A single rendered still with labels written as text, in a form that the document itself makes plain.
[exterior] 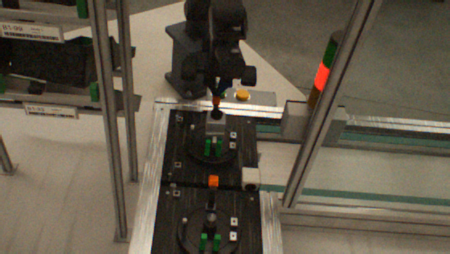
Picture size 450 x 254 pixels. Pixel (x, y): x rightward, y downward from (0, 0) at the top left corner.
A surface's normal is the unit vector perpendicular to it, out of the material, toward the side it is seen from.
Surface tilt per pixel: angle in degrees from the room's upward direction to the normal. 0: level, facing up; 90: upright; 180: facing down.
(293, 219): 90
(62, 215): 0
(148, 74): 0
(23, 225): 0
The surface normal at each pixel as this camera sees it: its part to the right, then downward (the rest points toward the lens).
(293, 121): -0.01, 0.73
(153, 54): 0.11, -0.68
